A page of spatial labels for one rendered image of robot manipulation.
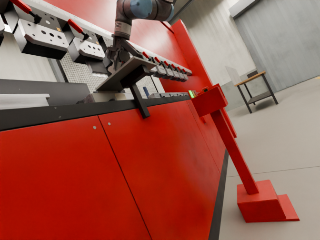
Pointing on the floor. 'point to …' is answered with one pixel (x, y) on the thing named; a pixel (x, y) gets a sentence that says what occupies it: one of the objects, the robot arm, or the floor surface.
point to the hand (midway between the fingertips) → (120, 79)
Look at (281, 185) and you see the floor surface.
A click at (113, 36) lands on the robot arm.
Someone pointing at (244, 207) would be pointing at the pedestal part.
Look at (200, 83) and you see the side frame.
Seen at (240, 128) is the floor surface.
